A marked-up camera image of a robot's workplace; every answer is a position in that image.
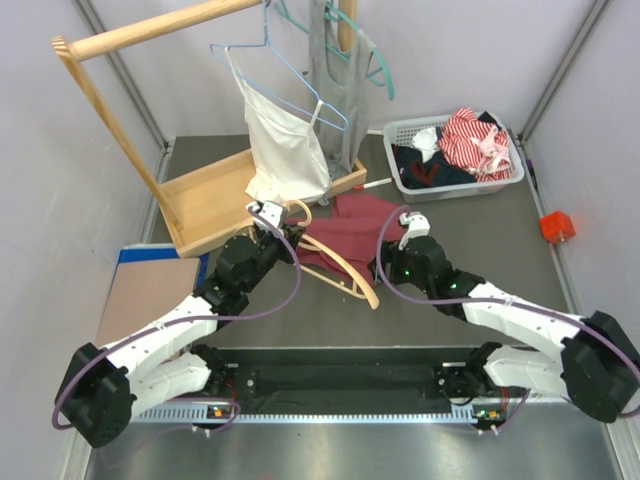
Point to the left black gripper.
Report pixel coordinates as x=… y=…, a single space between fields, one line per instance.
x=286 y=255

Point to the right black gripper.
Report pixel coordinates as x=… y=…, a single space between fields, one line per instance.
x=390 y=253

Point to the wooden clothes hanger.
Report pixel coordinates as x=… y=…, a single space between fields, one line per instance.
x=359 y=287

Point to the red tank top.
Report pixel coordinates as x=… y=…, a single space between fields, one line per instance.
x=353 y=229

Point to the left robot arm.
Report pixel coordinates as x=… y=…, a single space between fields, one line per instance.
x=104 y=388

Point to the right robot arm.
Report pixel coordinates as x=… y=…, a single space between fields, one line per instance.
x=589 y=361

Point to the white garment on hanger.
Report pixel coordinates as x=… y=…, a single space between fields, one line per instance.
x=287 y=156

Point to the grey tank top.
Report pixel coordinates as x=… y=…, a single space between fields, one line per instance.
x=341 y=83

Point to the red capped white marker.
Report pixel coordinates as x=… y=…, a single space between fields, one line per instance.
x=373 y=184

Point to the dark navy garment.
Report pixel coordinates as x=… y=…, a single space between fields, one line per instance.
x=415 y=173

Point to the brown board blue edge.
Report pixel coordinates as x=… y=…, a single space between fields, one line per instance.
x=150 y=280

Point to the white laundry basket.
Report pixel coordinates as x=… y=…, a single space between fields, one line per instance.
x=401 y=132

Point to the white garment in basket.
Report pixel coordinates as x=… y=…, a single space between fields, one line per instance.
x=427 y=142

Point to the red white striped garment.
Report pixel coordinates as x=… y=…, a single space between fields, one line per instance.
x=481 y=148

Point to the orange red block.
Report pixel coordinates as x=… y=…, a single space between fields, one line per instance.
x=557 y=227

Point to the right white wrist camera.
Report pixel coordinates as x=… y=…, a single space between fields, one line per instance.
x=415 y=224

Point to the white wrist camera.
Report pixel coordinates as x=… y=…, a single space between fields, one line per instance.
x=415 y=224
x=267 y=215

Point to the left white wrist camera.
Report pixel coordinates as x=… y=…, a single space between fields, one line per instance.
x=267 y=215

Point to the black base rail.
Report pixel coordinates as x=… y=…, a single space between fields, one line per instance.
x=340 y=381

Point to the blue wire hanger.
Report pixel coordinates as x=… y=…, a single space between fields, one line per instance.
x=263 y=67

